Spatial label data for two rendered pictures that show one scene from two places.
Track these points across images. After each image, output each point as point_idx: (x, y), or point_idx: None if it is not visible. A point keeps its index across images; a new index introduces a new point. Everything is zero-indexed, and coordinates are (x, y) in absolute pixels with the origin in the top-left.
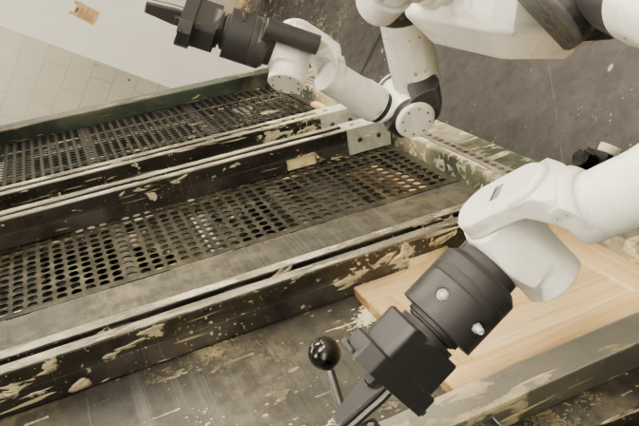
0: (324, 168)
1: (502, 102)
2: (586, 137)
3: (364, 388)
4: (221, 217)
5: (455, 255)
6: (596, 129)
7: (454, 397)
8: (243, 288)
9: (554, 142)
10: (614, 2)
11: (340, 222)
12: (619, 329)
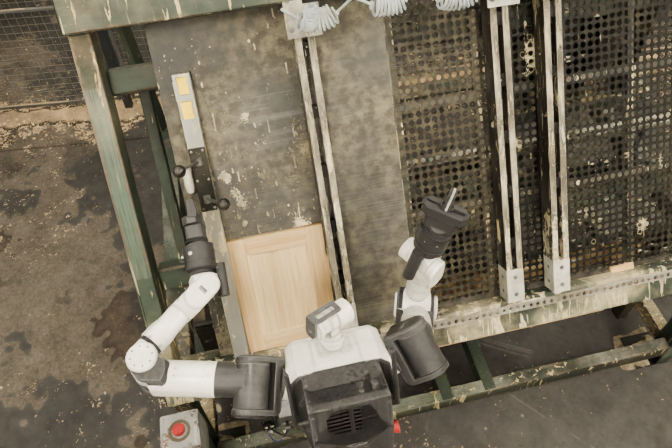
0: (487, 242)
1: (635, 416)
2: (533, 435)
3: (192, 213)
4: (450, 165)
5: (198, 264)
6: (531, 445)
7: (220, 239)
8: (320, 175)
9: (554, 417)
10: (208, 365)
11: (402, 234)
12: (234, 312)
